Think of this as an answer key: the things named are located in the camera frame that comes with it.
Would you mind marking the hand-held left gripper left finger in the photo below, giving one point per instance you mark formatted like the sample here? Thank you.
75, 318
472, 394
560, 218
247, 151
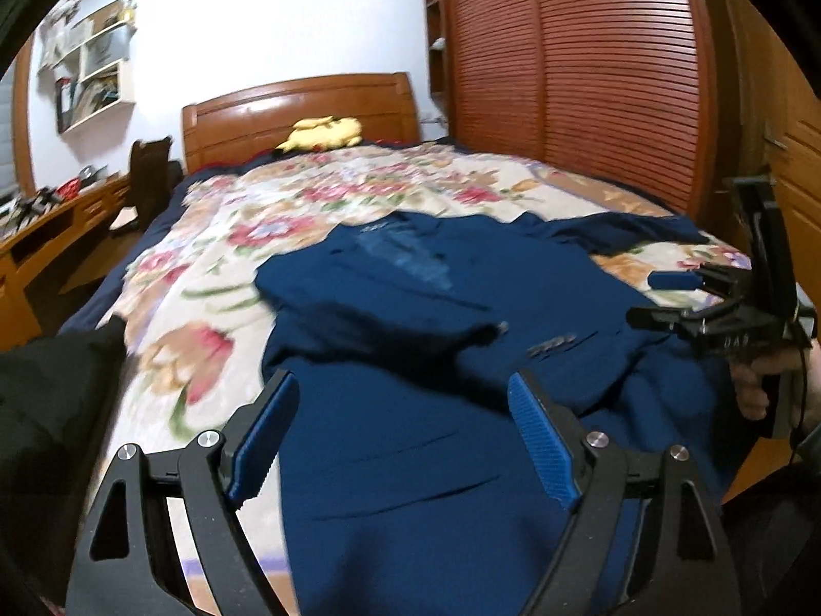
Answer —
266, 437

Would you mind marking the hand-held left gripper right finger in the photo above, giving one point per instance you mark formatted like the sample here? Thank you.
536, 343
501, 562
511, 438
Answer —
542, 444

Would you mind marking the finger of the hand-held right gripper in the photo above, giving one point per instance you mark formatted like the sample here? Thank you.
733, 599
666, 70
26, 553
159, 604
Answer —
670, 280
660, 319

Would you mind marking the navy blue suit jacket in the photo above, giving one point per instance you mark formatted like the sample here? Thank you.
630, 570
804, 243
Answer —
397, 462

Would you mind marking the person's right forearm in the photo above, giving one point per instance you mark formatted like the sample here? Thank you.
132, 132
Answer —
813, 378

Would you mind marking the person's right hand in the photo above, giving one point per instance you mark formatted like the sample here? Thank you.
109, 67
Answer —
753, 388

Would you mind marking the wooden door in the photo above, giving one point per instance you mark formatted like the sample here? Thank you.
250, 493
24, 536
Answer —
798, 205

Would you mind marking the floral blanket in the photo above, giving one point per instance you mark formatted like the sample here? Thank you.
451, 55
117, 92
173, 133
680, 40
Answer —
211, 256

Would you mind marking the wooden louvered wardrobe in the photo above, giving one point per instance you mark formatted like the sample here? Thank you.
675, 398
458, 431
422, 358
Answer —
609, 77

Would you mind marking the black cloth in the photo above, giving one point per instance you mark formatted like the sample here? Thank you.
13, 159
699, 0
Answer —
51, 410

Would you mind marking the navy blue bedsheet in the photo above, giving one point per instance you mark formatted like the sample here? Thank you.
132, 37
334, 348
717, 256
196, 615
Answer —
154, 218

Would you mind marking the person's dark clothing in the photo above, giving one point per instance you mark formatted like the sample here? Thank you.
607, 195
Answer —
776, 539

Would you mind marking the dark brown chair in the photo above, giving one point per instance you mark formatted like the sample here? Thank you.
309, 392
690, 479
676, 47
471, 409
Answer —
151, 173

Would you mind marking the wooden desk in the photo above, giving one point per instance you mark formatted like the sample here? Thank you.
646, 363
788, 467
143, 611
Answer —
38, 231

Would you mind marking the yellow plush toy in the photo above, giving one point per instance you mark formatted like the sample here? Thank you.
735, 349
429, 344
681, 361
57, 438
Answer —
321, 135

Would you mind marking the wooden bed headboard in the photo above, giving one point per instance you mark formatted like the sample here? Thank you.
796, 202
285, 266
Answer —
256, 115

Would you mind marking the pile of desk clutter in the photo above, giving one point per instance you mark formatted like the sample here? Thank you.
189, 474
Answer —
38, 202

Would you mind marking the white wall shelf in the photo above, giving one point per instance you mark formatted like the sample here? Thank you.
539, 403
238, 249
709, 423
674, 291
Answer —
106, 102

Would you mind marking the window with wooden frame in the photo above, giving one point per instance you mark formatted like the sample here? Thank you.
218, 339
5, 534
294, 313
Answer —
22, 128

